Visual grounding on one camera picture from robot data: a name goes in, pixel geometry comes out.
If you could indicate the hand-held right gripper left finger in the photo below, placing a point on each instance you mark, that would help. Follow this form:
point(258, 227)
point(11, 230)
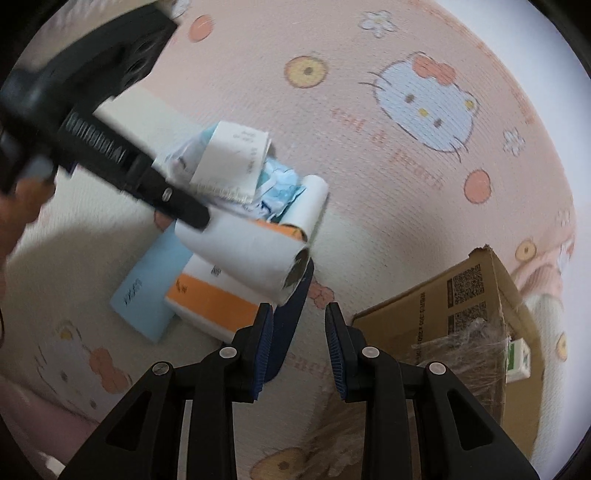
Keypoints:
point(260, 357)

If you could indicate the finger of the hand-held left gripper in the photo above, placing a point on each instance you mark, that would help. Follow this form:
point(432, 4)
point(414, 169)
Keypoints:
point(178, 203)

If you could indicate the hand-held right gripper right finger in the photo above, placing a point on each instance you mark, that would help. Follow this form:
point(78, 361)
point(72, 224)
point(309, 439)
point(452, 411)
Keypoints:
point(335, 357)

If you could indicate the dark blue fabric pouch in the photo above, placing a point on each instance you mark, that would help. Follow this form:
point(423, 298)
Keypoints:
point(291, 318)

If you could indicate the orange white tissue pack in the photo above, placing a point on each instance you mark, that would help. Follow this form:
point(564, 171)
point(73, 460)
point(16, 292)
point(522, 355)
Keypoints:
point(207, 297)

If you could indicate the white paper roll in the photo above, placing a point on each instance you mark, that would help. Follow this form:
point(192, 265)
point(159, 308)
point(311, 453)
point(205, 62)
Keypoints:
point(307, 203)
point(249, 258)

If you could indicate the brown cardboard box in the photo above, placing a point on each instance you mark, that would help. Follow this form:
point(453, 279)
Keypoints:
point(461, 323)

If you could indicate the person's left hand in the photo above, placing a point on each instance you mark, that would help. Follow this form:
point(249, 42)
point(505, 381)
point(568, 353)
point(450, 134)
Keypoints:
point(21, 217)

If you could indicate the white spiral notebook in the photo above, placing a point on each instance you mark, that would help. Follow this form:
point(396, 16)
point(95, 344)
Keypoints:
point(228, 164)

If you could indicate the light blue booklet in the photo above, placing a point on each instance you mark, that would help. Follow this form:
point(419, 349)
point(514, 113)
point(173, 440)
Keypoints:
point(145, 288)

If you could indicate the blue white wet wipes pack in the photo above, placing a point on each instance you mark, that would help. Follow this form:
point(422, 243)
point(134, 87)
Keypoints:
point(272, 191)

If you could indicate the clear plastic wrap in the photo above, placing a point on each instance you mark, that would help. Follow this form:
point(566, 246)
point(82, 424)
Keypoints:
point(471, 346)

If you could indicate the green white small carton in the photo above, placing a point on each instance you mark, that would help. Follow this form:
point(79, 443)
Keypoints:
point(518, 362)

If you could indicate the pink cartoon printed mat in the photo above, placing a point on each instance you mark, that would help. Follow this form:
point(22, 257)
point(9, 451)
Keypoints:
point(369, 161)

